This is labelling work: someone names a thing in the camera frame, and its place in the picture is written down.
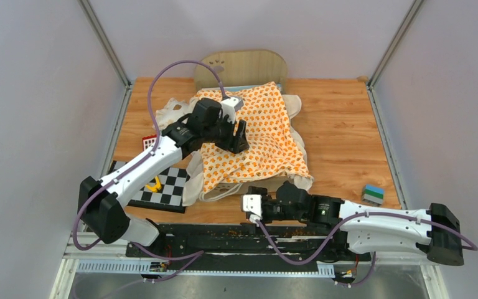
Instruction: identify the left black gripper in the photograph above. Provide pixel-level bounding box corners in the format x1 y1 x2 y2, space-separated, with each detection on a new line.
203 112 250 154

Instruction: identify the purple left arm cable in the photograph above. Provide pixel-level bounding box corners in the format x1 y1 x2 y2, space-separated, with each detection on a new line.
70 59 228 273

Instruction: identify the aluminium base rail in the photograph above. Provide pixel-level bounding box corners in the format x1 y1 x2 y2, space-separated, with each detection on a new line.
54 222 450 278

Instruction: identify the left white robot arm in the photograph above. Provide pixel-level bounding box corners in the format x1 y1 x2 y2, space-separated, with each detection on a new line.
78 97 249 257

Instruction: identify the red window toy block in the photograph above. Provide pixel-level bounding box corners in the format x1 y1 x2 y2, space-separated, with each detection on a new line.
141 135 157 151

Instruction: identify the yellow duck print blanket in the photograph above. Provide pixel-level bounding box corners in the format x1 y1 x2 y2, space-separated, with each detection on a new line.
182 82 314 206

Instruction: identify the black white checkerboard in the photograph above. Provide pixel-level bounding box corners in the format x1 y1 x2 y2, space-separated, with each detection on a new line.
128 167 190 214

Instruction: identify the yellow plastic block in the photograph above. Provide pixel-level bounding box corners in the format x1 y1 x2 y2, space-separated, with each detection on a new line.
145 176 162 192

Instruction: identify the white duck pillow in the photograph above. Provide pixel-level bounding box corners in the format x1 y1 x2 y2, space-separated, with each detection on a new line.
155 97 199 130

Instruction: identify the wooden pet bed frame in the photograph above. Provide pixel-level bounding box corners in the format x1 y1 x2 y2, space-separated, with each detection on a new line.
191 49 298 199

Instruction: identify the blue green small block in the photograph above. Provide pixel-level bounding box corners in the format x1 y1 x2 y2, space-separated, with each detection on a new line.
362 184 385 206

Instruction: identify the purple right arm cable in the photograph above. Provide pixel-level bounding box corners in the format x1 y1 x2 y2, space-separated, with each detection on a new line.
252 211 478 273

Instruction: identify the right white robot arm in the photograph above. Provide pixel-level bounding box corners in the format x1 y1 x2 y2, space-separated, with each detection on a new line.
241 182 464 266

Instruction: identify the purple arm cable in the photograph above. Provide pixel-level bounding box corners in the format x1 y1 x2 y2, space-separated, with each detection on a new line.
70 59 228 273
252 211 478 273

